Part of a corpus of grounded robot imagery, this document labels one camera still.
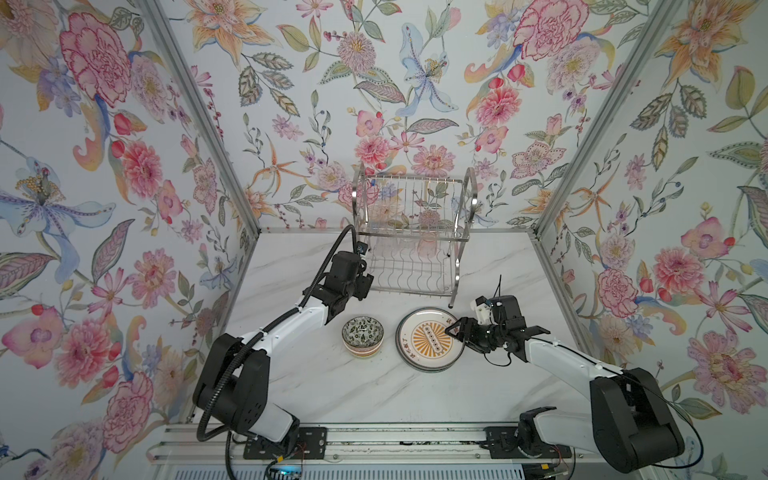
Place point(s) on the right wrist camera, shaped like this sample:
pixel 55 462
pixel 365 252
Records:
pixel 482 310

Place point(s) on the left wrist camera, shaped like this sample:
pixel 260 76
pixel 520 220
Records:
pixel 361 248

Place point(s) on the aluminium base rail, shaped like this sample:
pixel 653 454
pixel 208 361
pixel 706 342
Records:
pixel 371 451

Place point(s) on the patterned plate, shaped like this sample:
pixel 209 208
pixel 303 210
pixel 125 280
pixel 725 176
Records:
pixel 423 343

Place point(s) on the pink tinted glass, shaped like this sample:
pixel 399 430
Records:
pixel 427 247

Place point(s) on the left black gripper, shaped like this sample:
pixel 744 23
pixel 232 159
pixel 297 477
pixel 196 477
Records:
pixel 360 282

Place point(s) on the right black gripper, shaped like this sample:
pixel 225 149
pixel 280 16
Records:
pixel 478 333

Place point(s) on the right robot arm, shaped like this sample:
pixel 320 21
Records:
pixel 629 423

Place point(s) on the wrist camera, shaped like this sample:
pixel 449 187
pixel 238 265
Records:
pixel 482 310
pixel 361 248

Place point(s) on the red patterned bowl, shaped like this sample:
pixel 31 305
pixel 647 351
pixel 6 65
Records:
pixel 362 333

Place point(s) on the chrome two-tier dish rack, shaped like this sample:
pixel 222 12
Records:
pixel 392 212

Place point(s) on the orange white bowl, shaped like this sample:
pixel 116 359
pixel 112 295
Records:
pixel 363 353

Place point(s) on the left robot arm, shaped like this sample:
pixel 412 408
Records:
pixel 233 388

